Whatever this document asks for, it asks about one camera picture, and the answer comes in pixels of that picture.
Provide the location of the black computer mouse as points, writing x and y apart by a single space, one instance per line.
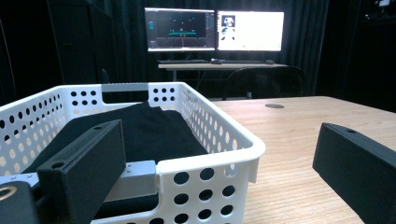
270 61

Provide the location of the white-screen computer monitor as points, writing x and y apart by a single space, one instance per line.
250 31

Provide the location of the white-framed desk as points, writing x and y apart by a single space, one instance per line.
218 66

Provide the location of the black keyboard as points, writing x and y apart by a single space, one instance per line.
182 61

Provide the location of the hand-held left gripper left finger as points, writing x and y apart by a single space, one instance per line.
84 174

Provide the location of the dark-screen computer monitor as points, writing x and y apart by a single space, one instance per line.
180 29

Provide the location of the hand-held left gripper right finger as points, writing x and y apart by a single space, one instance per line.
358 174

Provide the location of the white perforated plastic basket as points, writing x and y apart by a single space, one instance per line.
214 161

